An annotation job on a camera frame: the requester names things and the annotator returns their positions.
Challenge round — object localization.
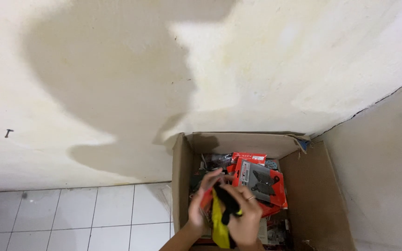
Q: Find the person's left hand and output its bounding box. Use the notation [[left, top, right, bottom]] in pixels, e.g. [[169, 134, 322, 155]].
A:
[[188, 168, 224, 231]]

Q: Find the dark clear plastic packet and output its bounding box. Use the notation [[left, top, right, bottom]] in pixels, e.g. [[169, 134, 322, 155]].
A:
[[202, 153, 234, 171]]

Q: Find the large red brake pad packet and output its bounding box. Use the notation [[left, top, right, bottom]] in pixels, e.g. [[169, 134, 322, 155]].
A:
[[232, 159, 288, 210]]

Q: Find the red and white packet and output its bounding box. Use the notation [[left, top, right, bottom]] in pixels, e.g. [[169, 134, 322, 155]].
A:
[[231, 152, 268, 166]]

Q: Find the brown cardboard box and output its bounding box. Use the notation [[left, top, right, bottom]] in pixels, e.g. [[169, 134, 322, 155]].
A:
[[171, 131, 357, 251]]

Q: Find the yellow and black packet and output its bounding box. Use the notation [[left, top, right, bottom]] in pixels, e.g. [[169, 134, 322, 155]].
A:
[[210, 182, 243, 249]]

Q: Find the person's right hand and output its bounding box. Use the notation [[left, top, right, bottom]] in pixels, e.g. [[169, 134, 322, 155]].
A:
[[221, 184, 263, 247]]

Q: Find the white printed packet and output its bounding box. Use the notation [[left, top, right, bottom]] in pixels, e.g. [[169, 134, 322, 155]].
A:
[[258, 218, 291, 247]]

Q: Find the red packet with torn edge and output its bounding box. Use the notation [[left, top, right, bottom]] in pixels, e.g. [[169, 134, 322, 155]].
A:
[[257, 201, 282, 218]]

